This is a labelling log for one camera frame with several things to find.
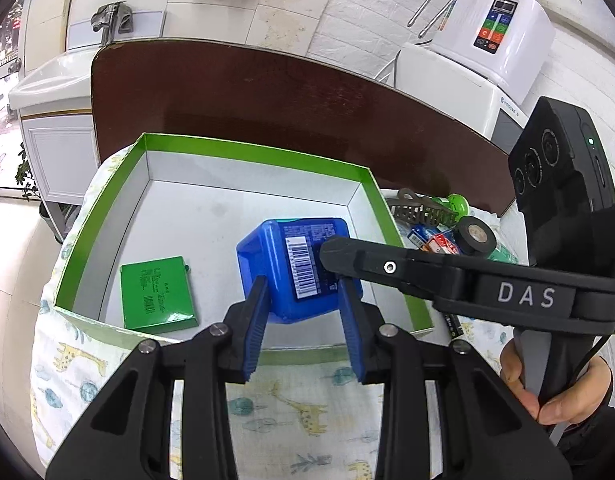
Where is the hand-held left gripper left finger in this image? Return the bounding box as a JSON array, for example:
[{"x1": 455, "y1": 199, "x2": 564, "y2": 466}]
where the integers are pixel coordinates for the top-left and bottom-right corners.
[{"x1": 45, "y1": 275, "x2": 273, "y2": 480}]

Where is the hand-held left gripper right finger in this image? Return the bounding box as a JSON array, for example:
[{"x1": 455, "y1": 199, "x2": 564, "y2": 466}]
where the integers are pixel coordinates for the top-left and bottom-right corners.
[{"x1": 337, "y1": 277, "x2": 573, "y2": 480}]

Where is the green cardboard box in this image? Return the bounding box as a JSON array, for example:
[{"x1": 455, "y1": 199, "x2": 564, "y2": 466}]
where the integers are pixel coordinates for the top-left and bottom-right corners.
[{"x1": 54, "y1": 132, "x2": 435, "y2": 346}]

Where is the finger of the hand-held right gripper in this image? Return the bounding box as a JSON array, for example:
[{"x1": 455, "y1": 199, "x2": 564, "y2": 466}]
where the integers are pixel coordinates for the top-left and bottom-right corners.
[{"x1": 320, "y1": 236, "x2": 483, "y2": 318}]

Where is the white water purifier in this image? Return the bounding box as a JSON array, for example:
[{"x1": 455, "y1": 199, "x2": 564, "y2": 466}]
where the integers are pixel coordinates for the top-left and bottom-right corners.
[{"x1": 430, "y1": 0, "x2": 557, "y2": 108}]

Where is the red packet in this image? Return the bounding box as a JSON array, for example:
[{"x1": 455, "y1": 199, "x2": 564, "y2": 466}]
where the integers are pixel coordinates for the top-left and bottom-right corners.
[{"x1": 422, "y1": 234, "x2": 461, "y2": 256}]

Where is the white sink cabinet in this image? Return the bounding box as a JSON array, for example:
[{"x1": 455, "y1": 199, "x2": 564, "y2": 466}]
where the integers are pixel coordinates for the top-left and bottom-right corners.
[{"x1": 8, "y1": 45, "x2": 101, "y2": 206}]

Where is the metal faucet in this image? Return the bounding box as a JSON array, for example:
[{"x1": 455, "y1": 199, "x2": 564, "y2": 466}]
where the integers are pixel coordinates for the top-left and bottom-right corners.
[{"x1": 90, "y1": 1, "x2": 134, "y2": 43}]

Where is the brown hair claw clip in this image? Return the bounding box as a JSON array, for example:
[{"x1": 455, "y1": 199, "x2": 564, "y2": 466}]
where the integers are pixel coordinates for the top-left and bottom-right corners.
[{"x1": 386, "y1": 189, "x2": 461, "y2": 227}]

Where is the small potted plant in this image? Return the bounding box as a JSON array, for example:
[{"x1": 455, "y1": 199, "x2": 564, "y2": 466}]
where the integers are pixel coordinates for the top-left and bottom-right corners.
[{"x1": 14, "y1": 142, "x2": 41, "y2": 201}]

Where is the black battery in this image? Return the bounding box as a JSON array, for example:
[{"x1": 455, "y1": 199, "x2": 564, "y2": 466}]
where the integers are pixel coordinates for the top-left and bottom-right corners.
[{"x1": 440, "y1": 312, "x2": 463, "y2": 341}]

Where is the blue plastic bottle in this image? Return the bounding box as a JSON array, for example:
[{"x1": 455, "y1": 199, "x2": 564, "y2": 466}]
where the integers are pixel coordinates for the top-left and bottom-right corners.
[{"x1": 236, "y1": 217, "x2": 364, "y2": 324}]

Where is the black tape roll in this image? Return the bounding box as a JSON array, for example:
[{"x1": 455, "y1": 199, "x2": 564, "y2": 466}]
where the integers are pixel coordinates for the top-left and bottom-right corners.
[{"x1": 455, "y1": 216, "x2": 498, "y2": 260}]

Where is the white countertop appliance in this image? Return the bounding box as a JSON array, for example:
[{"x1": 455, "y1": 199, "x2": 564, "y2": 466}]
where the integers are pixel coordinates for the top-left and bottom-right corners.
[{"x1": 393, "y1": 41, "x2": 531, "y2": 153}]

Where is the small flat green box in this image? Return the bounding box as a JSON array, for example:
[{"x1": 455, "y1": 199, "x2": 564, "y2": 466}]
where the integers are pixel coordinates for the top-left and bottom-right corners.
[{"x1": 120, "y1": 256, "x2": 199, "y2": 333}]

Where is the person's right hand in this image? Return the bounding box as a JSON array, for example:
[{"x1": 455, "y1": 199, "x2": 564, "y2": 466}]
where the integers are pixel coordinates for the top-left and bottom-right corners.
[{"x1": 500, "y1": 340, "x2": 613, "y2": 426}]

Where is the giraffe print cloth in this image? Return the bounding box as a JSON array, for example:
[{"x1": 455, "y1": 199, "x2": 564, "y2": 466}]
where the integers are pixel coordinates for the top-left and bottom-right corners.
[{"x1": 30, "y1": 152, "x2": 531, "y2": 480}]

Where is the green packet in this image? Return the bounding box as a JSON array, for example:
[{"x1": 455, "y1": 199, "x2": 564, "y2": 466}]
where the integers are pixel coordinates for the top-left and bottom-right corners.
[{"x1": 487, "y1": 242, "x2": 519, "y2": 264}]

